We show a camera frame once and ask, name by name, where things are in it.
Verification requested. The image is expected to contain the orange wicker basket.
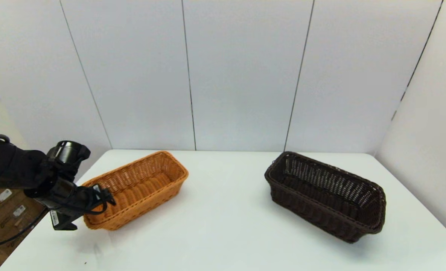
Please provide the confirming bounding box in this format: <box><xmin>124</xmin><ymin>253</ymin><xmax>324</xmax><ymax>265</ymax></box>
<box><xmin>81</xmin><ymin>151</ymin><xmax>189</xmax><ymax>231</ymax></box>

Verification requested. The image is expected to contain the dark brown wicker basket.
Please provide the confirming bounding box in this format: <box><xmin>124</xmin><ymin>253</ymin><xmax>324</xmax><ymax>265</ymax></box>
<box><xmin>264</xmin><ymin>151</ymin><xmax>387</xmax><ymax>244</ymax></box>

